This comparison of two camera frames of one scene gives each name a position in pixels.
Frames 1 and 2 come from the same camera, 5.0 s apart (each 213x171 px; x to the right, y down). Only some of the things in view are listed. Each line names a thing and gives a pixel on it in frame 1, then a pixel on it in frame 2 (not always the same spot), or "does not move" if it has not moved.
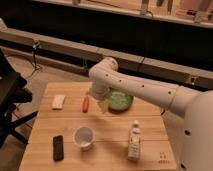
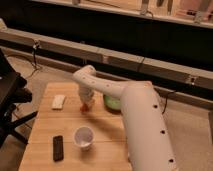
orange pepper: (85, 104) does not move
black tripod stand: (12, 91) does not move
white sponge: (58, 101) does not move
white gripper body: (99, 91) -> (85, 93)
